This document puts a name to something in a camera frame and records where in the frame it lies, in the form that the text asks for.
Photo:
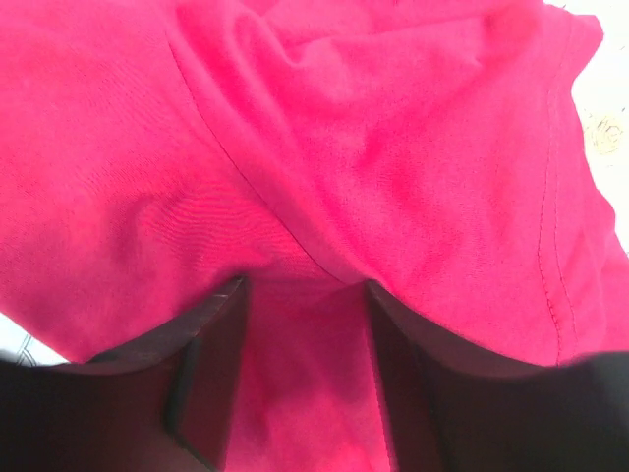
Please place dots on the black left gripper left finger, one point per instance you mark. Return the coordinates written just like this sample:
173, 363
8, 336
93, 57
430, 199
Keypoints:
160, 402

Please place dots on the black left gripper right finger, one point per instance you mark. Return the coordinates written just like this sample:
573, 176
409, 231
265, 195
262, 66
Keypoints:
449, 405

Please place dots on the pink t shirt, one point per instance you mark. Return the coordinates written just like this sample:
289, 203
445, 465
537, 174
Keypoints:
151, 149

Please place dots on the floral patterned table mat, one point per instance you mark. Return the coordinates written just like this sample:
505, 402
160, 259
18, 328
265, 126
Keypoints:
601, 97

